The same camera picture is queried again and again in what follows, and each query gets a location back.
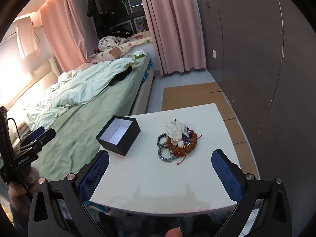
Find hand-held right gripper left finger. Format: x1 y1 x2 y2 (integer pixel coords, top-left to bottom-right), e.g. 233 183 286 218
28 150 110 237

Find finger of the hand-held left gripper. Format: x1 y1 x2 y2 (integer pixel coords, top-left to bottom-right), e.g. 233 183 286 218
23 126 45 143
18 128 56 152

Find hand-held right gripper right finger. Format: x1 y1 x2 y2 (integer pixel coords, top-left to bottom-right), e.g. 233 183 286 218
211 149 293 237

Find brown bead bracelet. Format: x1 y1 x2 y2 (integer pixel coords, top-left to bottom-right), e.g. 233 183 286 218
166 133 198 156

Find black jewelry box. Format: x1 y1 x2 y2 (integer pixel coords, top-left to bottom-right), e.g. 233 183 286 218
96 115 141 156

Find clear plastic bag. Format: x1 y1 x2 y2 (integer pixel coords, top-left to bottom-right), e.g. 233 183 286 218
165 118 188 144

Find grey bead bracelet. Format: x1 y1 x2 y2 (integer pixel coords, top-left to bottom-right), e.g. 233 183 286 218
156 134 178 161

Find person's left hand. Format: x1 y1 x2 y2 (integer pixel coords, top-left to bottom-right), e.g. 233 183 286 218
7 166 41 213

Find person's right hand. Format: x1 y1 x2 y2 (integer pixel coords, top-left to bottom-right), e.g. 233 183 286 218
165 228 183 237

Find bed with green sheet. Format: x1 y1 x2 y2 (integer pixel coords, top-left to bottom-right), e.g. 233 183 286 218
0 52 155 182

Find beige headboard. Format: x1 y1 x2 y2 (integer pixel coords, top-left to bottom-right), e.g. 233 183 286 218
0 57 62 119

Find light green duvet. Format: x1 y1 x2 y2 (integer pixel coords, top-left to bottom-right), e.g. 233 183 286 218
25 58 139 131

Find pink pillow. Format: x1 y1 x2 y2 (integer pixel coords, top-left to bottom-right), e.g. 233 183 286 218
75 63 95 71

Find brown cardboard sheets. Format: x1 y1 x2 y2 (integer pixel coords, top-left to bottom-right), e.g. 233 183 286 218
162 81 260 181

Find black garment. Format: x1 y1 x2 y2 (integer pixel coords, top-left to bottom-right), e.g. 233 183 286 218
109 67 134 86

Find pink curtain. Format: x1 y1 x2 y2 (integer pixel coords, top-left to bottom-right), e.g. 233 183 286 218
39 0 97 73
136 0 206 76

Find cream bear print quilt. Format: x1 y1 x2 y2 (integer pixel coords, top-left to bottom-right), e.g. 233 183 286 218
89 37 152 63

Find white dotted blanket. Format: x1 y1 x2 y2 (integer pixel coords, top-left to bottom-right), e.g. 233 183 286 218
98 36 129 51

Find dark brown wardrobe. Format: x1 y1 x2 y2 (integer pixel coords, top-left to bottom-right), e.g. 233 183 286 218
196 0 316 203

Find hanging black clothes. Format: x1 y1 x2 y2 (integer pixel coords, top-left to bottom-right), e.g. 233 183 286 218
87 0 116 30

